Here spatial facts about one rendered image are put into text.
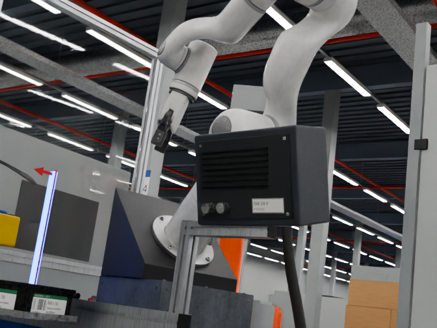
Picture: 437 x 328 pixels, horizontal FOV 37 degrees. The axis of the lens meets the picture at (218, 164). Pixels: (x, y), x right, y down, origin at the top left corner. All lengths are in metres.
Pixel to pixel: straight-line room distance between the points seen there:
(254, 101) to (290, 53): 3.92
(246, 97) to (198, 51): 3.67
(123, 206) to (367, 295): 7.66
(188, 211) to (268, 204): 0.47
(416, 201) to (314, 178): 1.51
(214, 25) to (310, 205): 0.69
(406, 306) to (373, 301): 6.55
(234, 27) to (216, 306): 0.72
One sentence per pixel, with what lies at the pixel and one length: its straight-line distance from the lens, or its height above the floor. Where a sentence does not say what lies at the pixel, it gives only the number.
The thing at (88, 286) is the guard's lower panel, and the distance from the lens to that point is 2.82.
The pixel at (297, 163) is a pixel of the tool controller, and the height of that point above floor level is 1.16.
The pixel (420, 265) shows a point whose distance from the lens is 2.69.
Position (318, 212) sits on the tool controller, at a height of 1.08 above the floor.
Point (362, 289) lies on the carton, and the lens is 9.31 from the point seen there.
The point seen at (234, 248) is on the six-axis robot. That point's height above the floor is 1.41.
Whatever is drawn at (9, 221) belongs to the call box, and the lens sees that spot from 2.02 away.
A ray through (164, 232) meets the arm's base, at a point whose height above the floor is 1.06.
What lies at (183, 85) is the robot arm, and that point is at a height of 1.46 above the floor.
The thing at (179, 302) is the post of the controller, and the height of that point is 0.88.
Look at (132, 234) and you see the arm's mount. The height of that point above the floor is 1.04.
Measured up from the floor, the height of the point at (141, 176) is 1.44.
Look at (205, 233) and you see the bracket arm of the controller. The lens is 1.37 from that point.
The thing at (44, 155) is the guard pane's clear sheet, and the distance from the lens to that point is 2.70.
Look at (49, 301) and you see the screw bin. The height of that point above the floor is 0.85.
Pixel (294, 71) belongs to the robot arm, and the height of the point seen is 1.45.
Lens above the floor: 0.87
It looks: 13 degrees up
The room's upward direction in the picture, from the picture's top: 8 degrees clockwise
